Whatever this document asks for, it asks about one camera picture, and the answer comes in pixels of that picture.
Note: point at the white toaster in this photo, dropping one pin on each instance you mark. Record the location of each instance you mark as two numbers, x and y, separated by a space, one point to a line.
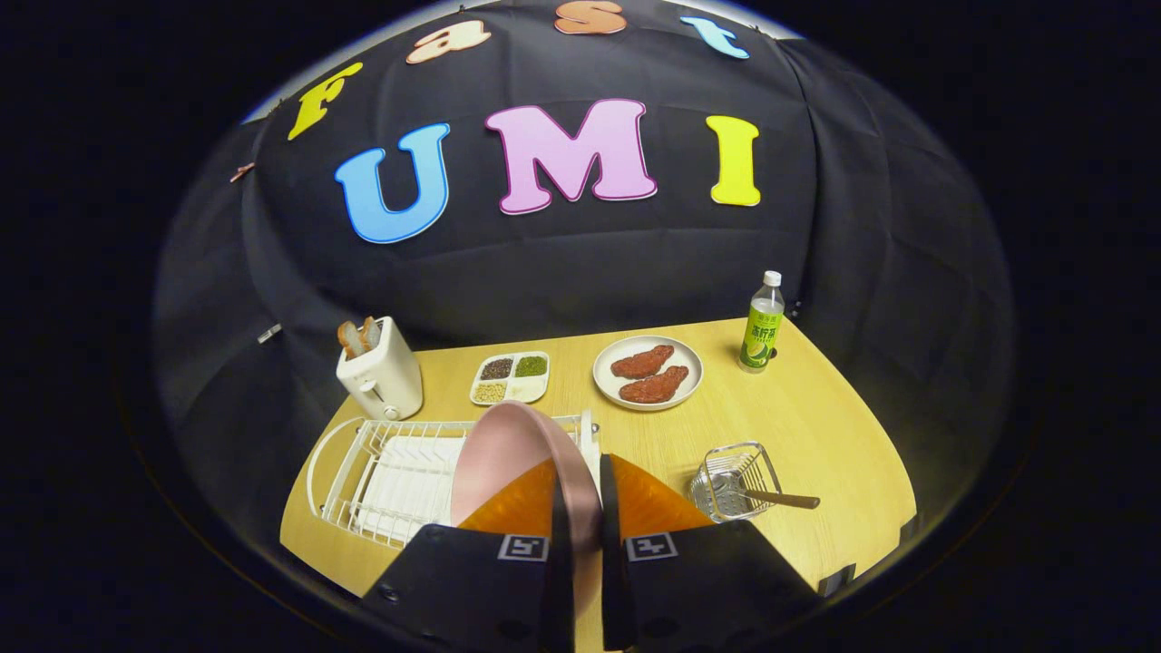
385 381

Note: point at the white round meat dish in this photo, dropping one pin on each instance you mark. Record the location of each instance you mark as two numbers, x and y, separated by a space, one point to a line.
691 367

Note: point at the pink cloth clip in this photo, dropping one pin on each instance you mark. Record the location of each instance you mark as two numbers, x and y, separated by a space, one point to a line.
240 170

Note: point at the toasted bread slice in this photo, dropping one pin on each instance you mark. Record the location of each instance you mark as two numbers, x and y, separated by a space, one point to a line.
370 331
350 338

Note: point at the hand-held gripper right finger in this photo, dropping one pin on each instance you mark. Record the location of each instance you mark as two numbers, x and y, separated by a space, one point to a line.
698 589

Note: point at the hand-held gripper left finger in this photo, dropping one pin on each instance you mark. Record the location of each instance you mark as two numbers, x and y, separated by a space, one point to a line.
481 589

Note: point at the pink plate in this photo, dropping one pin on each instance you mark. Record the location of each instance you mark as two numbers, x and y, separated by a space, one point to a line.
508 453

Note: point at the black backdrop cloth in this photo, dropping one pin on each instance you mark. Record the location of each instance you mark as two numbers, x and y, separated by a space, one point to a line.
635 263

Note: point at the white divided seasoning tray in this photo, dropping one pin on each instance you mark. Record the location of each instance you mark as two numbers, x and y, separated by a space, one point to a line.
528 388

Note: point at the brown meat piece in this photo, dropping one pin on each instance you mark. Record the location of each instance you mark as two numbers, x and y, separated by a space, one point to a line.
655 385
642 362

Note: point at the green label drink bottle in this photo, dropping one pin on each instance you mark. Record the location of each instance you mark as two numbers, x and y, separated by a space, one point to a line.
760 336

